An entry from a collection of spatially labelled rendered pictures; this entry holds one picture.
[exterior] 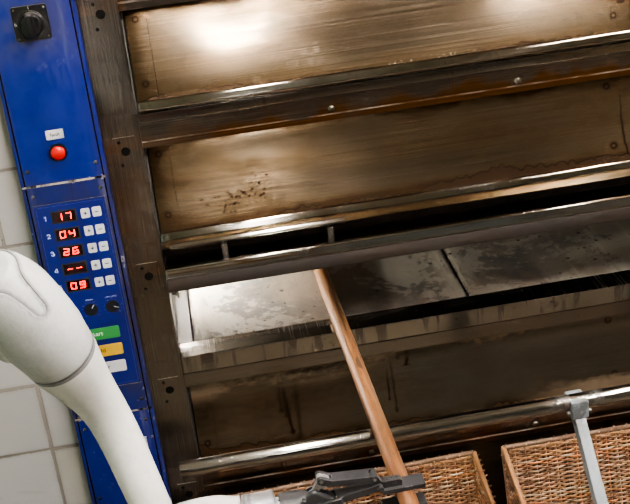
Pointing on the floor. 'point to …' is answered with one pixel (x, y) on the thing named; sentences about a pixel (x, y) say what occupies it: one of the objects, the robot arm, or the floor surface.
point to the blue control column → (36, 76)
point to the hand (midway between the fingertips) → (404, 493)
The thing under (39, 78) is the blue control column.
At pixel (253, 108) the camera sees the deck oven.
